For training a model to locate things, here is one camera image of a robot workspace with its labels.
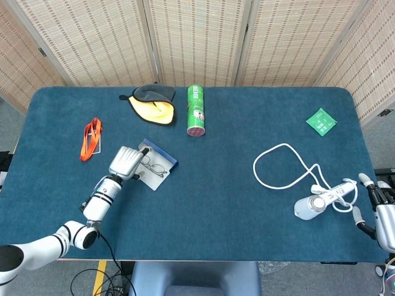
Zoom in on blue glasses case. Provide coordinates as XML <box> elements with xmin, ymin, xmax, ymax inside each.
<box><xmin>135</xmin><ymin>138</ymin><xmax>179</xmax><ymax>192</ymax></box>

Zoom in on green chip can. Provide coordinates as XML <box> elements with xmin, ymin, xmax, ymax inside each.
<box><xmin>186</xmin><ymin>84</ymin><xmax>206</xmax><ymax>138</ymax></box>

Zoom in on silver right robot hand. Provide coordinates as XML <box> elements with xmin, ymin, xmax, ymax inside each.
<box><xmin>351</xmin><ymin>173</ymin><xmax>395</xmax><ymax>252</ymax></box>

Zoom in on green sachet packet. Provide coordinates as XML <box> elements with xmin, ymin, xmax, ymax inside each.
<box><xmin>306</xmin><ymin>107</ymin><xmax>338</xmax><ymax>136</ymax></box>

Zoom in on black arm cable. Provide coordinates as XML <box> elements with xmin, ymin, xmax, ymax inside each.
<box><xmin>70</xmin><ymin>232</ymin><xmax>133</xmax><ymax>296</ymax></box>

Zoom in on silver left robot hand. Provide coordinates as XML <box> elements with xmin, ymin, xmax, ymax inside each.
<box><xmin>108</xmin><ymin>146</ymin><xmax>151</xmax><ymax>181</ymax></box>

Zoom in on yellow and grey cloth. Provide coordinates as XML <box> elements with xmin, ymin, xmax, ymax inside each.
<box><xmin>119</xmin><ymin>84</ymin><xmax>178</xmax><ymax>126</ymax></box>

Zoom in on woven bamboo folding screen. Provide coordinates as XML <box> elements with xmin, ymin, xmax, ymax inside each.
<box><xmin>0</xmin><ymin>0</ymin><xmax>395</xmax><ymax>127</ymax></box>

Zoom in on blue grey chair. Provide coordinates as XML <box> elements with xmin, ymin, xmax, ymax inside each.
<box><xmin>129</xmin><ymin>261</ymin><xmax>262</xmax><ymax>296</ymax></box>

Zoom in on clear badge card holder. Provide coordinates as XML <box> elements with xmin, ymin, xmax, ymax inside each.
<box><xmin>86</xmin><ymin>125</ymin><xmax>102</xmax><ymax>155</ymax></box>

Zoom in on white cable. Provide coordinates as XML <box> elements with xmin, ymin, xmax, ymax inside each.
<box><xmin>252</xmin><ymin>142</ymin><xmax>359</xmax><ymax>213</ymax></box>

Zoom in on teal table mat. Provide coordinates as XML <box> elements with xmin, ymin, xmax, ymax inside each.
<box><xmin>0</xmin><ymin>86</ymin><xmax>383</xmax><ymax>263</ymax></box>

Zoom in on white handheld device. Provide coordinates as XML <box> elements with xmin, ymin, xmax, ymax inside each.
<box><xmin>293</xmin><ymin>181</ymin><xmax>357</xmax><ymax>221</ymax></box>

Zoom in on black equipment block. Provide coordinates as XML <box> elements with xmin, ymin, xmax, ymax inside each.
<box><xmin>0</xmin><ymin>151</ymin><xmax>14</xmax><ymax>186</ymax></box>
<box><xmin>374</xmin><ymin>168</ymin><xmax>395</xmax><ymax>186</ymax></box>

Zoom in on black wire-frame eyeglasses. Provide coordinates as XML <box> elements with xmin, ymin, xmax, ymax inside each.
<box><xmin>140</xmin><ymin>155</ymin><xmax>169</xmax><ymax>178</ymax></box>

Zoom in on orange lanyard strap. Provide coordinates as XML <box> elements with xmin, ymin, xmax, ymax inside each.
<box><xmin>79</xmin><ymin>117</ymin><xmax>102</xmax><ymax>162</ymax></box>

